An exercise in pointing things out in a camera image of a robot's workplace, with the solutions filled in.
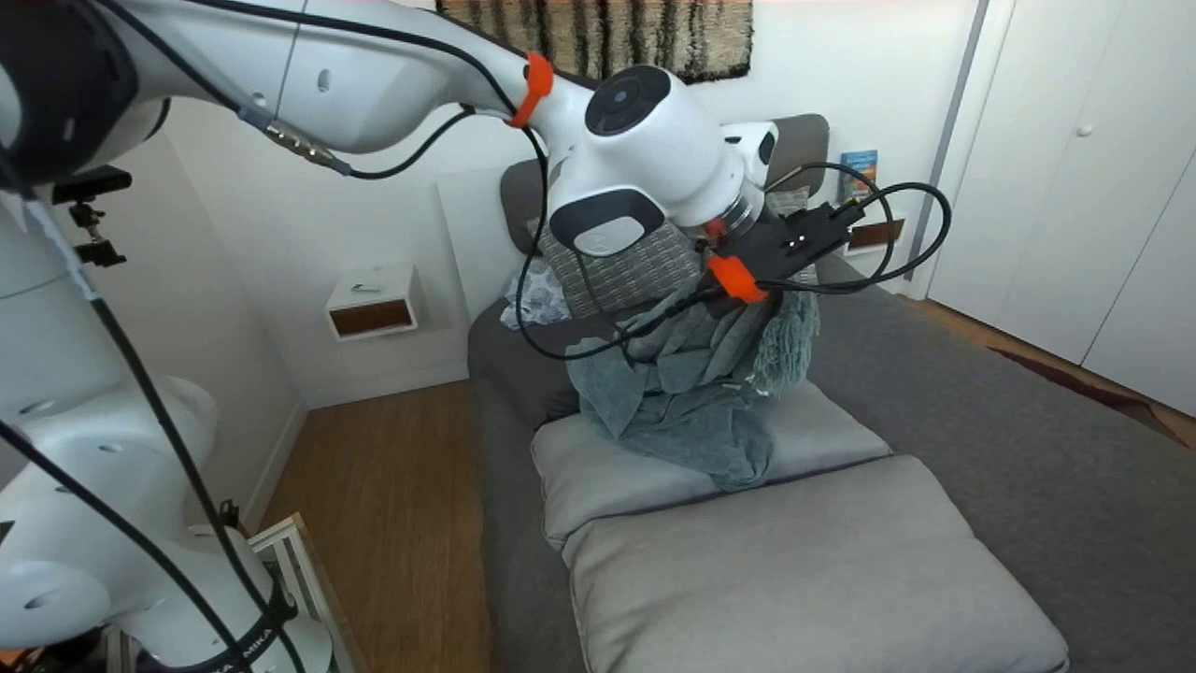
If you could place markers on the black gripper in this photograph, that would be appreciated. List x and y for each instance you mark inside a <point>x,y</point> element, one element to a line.
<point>782,282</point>

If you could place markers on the teal fringed blanket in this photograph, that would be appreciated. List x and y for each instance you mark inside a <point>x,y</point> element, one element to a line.
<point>697,433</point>

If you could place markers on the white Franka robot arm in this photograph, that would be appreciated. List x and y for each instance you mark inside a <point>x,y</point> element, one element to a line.
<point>374,76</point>

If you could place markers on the dark grey headrest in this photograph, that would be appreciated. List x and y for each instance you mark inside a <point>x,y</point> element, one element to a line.
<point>806,145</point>
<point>519,201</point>

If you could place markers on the pale patterned cloth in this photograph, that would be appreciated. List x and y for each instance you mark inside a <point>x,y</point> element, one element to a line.
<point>534,301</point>

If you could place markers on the grey upholstered bed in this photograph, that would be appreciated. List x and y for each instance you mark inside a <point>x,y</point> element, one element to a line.
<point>995,437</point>

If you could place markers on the small light grey cushion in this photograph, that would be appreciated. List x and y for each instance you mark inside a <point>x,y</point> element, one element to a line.
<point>583,480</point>

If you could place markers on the white wardrobe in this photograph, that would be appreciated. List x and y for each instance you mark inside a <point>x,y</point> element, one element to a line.
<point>1069,238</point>

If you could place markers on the large light grey cushion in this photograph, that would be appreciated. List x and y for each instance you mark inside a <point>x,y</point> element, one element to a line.
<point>807,585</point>

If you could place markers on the round white wardrobe knob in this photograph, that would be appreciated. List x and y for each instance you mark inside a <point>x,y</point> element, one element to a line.
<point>1085,130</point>

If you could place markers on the white framed panel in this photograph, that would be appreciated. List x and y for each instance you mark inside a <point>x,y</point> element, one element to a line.
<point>294,585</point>

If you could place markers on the orange camera mount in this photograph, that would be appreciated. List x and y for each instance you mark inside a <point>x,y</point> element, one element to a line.
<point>737,277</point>

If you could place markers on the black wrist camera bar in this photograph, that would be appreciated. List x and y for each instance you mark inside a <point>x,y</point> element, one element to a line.
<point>806,230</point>

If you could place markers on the white wall shelf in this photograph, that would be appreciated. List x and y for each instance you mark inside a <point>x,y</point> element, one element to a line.
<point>372,308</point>
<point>884,235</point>

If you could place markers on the shaggy striped wall hanging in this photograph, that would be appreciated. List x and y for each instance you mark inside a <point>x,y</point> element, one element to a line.
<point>673,30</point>

